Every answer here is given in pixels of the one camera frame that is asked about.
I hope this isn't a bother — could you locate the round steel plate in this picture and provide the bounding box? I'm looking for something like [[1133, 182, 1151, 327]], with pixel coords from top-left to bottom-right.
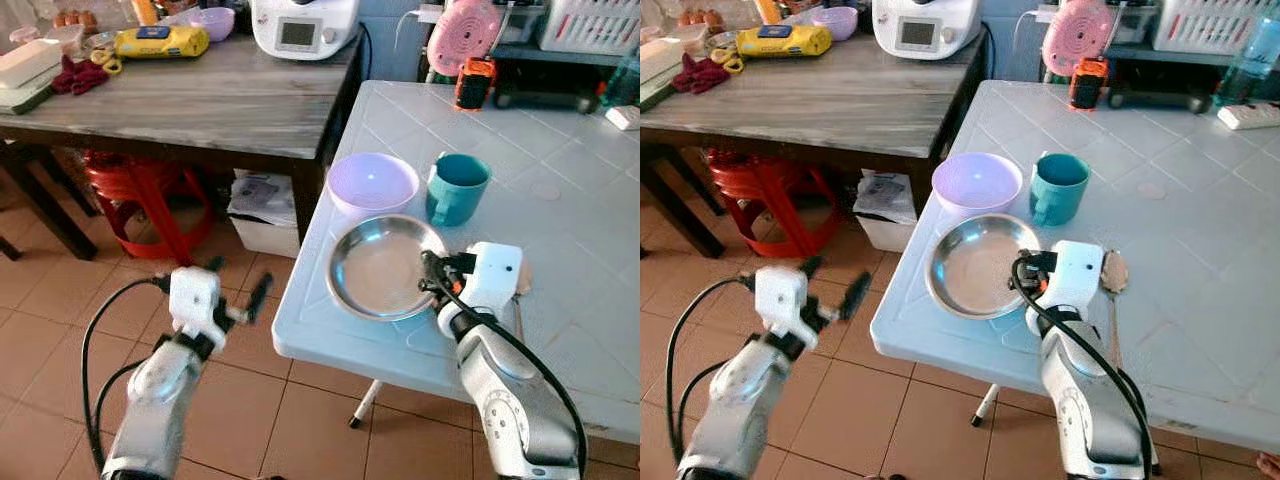
[[327, 214, 451, 322], [925, 213, 1046, 321]]

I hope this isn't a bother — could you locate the white storage box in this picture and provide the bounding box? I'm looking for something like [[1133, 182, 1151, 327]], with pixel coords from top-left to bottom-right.
[[227, 168, 301, 259], [853, 170, 923, 253]]

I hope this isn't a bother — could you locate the teal plastic mug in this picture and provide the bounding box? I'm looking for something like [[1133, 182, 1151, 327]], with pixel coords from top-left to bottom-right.
[[1029, 152, 1092, 227], [425, 152, 492, 228]]

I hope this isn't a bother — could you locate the red plastic stool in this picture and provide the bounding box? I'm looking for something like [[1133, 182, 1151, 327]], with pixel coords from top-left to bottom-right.
[[707, 150, 839, 261], [83, 150, 214, 267]]

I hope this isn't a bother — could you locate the large lilac plastic bowl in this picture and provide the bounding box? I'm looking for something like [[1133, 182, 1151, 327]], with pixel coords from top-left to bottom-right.
[[327, 152, 421, 219], [931, 152, 1025, 217]]

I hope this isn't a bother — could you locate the white tiled folding table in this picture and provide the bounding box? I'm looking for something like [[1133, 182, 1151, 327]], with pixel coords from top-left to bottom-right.
[[272, 80, 641, 446], [870, 80, 1280, 453]]

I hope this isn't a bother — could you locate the grey wood top table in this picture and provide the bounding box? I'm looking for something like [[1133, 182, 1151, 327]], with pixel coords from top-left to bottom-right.
[[0, 35, 366, 263], [640, 35, 991, 261]]

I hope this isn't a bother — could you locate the orange and black device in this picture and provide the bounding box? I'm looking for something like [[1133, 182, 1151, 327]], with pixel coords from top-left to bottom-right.
[[453, 57, 498, 112], [1067, 57, 1111, 111]]

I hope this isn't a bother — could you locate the black low shelf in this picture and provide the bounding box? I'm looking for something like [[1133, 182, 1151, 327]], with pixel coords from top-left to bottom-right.
[[1105, 45, 1241, 113], [490, 45, 626, 113]]

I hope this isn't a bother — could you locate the dark red cloth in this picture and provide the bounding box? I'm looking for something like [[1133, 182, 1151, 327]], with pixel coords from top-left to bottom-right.
[[672, 53, 731, 95], [50, 55, 109, 97]]

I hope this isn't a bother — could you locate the pink round appliance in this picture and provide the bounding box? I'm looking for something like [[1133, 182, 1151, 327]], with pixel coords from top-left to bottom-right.
[[1042, 0, 1119, 78], [427, 0, 505, 79]]

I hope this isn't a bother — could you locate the small purple bowl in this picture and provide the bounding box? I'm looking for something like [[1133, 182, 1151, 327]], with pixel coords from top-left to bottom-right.
[[187, 7, 237, 42], [810, 6, 860, 41]]

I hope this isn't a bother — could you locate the white kitchen appliance with display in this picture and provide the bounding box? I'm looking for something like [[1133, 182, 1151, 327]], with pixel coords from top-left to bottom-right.
[[249, 0, 362, 62], [872, 0, 983, 61]]

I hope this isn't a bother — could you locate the flat white box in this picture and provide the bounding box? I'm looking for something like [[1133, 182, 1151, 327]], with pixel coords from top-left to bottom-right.
[[640, 38, 687, 87], [0, 38, 64, 93]]

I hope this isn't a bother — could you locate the clear plastic container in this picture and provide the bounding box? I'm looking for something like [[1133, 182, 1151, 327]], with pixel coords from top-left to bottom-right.
[[45, 25, 87, 57], [665, 25, 711, 56]]

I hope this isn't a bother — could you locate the clear blue plastic bottle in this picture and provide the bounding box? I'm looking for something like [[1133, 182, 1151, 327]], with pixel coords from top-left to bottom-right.
[[1212, 8, 1280, 109], [600, 45, 641, 109]]

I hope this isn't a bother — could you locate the white slotted plastic basket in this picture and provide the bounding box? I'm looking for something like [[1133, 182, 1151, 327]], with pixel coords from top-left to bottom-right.
[[1153, 0, 1271, 56], [540, 0, 641, 56]]

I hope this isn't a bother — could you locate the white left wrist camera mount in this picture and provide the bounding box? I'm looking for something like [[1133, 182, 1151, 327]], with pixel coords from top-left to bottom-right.
[[168, 266, 229, 349], [753, 265, 814, 347]]

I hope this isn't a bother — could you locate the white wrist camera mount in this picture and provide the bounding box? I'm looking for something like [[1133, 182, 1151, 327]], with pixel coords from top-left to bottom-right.
[[753, 265, 814, 347], [437, 242, 524, 339], [1025, 240, 1107, 337], [168, 266, 229, 349]]

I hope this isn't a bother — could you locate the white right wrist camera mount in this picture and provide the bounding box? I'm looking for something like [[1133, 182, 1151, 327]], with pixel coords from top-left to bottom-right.
[[1025, 240, 1107, 337], [437, 242, 524, 339]]

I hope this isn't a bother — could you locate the short black left arm cable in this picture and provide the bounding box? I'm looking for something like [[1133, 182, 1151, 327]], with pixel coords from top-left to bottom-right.
[[95, 358, 151, 443], [678, 357, 737, 443]]

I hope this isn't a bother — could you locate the long black left arm cable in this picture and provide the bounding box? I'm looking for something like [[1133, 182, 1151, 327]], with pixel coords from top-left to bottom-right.
[[80, 277, 171, 471], [664, 276, 757, 471]]

